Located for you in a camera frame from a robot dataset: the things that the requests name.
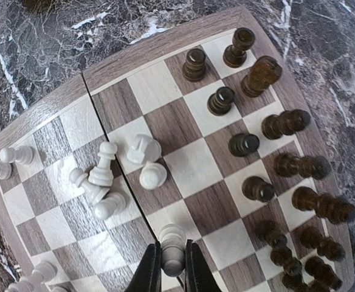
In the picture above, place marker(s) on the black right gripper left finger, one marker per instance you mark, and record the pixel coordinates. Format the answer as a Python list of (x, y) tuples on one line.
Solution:
[(148, 276)]

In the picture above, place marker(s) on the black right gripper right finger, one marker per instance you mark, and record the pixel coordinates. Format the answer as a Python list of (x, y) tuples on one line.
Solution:
[(198, 276)]

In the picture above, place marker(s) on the white chess queen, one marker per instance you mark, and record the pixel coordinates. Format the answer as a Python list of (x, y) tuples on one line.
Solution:
[(173, 240)]

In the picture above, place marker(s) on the wooden chess board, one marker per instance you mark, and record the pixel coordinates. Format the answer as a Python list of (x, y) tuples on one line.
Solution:
[(79, 204)]

